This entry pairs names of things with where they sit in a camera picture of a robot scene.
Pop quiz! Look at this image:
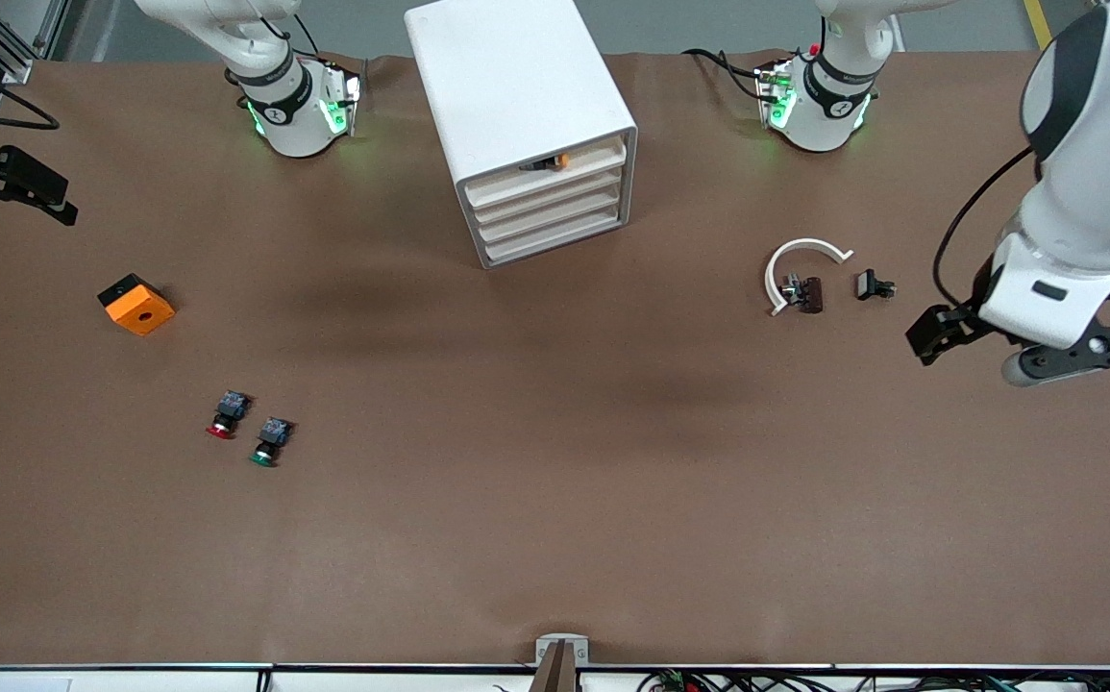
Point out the red push button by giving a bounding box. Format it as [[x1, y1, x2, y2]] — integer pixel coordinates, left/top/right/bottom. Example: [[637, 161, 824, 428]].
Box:
[[206, 389, 254, 441]]

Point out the cable bundle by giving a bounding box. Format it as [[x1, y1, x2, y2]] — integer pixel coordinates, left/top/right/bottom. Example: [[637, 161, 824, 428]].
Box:
[[639, 668, 1110, 692]]

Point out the brown paper table cover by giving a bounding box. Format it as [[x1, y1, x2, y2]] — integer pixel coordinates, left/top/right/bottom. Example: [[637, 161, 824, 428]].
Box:
[[0, 50, 1110, 669]]

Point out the orange button box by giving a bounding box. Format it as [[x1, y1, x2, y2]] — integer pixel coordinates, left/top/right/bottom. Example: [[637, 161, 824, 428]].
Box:
[[97, 273, 177, 337]]

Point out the aluminium frame profile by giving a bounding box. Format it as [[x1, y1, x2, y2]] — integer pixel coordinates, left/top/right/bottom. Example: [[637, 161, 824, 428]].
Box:
[[0, 0, 71, 86]]

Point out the metal edge bracket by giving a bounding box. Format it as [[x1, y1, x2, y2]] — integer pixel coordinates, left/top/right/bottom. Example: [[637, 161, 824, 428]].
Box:
[[534, 634, 590, 692]]

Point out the white curved plastic piece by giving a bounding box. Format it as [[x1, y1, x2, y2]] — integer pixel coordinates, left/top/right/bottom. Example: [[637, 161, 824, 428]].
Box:
[[764, 237, 855, 318]]

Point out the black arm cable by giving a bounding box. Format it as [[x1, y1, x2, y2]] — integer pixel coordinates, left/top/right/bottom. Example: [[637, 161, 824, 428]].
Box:
[[0, 58, 62, 133], [933, 144, 1038, 310]]

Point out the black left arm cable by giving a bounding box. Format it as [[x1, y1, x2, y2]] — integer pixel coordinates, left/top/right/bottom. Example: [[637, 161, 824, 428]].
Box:
[[933, 144, 1038, 310]]

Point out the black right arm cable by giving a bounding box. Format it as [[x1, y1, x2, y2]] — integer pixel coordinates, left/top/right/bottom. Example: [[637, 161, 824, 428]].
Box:
[[0, 58, 62, 133]]

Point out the white table edge rail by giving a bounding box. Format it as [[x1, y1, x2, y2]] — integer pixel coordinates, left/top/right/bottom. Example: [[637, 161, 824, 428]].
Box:
[[0, 662, 1110, 692]]

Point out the green push button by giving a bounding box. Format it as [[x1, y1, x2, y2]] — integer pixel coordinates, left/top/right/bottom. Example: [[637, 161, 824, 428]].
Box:
[[248, 416, 295, 469]]

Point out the black base cable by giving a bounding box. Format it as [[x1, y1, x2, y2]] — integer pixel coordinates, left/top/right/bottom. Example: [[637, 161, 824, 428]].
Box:
[[682, 48, 770, 103]]

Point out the small brown component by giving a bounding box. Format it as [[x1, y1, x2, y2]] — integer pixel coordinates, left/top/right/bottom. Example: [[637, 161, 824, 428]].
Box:
[[782, 274, 826, 315]]

